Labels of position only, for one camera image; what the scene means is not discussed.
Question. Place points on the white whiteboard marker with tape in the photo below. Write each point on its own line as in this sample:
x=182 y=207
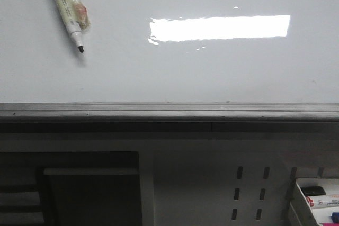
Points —
x=75 y=19

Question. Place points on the white glossy whiteboard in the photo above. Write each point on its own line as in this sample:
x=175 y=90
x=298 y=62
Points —
x=230 y=51

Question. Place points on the grey aluminium whiteboard tray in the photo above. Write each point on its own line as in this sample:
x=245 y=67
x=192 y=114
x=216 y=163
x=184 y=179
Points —
x=157 y=117

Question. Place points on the white perforated metal panel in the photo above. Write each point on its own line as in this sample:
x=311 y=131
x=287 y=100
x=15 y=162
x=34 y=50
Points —
x=228 y=182

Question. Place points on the dark cabinet with white shelf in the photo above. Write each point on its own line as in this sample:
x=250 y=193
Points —
x=70 y=188

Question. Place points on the black marker in bin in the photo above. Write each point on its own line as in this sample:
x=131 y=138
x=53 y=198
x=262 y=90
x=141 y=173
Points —
x=313 y=191

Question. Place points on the red white marker in bin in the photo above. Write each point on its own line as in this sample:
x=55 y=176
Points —
x=323 y=201

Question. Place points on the white marker storage bin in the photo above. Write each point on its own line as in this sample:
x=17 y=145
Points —
x=300 y=212

